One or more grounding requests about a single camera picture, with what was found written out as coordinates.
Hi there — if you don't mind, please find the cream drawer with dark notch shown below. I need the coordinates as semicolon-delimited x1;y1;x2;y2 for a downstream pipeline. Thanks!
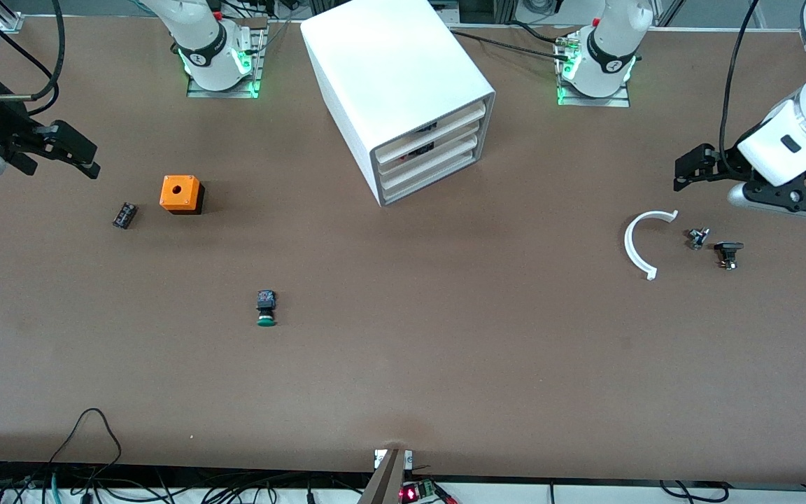
377;120;483;178

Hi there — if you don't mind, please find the orange button box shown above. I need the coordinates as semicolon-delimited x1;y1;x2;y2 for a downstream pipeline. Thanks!
160;175;205;216

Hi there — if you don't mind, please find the green push button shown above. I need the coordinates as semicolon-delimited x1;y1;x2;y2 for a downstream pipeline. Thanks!
256;290;278;328

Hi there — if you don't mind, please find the plain cream drawer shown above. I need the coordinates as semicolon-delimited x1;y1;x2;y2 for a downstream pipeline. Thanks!
379;136;482;190
381;150;481;202

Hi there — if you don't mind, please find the white drawer cabinet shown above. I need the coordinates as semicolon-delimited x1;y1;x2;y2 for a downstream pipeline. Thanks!
300;0;496;207

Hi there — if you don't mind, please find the white curved plastic clip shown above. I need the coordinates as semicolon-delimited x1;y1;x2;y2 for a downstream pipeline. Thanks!
624;209;679;281

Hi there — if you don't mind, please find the circuit board with red light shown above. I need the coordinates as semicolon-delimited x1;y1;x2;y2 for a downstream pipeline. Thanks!
400;479;456;504

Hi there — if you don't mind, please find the small black switch part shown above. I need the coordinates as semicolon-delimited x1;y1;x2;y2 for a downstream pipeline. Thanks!
714;241;744;271

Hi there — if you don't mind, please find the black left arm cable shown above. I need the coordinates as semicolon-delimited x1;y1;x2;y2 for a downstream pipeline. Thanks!
720;0;761;172

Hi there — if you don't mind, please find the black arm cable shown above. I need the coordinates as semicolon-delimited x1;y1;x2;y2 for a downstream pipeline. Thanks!
720;0;761;172
0;0;66;116

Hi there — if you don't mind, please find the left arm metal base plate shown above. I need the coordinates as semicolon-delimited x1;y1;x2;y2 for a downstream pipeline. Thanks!
556;38;631;108

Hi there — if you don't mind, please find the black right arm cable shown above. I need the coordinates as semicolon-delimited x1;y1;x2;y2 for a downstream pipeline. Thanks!
0;0;66;116

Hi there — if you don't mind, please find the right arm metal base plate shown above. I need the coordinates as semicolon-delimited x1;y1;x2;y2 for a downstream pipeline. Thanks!
186;17;265;99

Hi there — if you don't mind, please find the black cable on table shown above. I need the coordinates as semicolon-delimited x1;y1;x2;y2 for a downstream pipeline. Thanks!
448;29;575;62

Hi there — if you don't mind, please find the black looped cable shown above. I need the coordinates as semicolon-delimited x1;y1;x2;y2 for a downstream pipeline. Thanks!
50;408;122;466

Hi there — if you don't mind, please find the cream drawer with black handle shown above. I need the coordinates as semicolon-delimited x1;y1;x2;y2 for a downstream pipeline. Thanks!
374;101;486;164

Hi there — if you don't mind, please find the grey wedge camera mount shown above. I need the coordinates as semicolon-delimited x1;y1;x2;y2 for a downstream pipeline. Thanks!
358;448;414;504

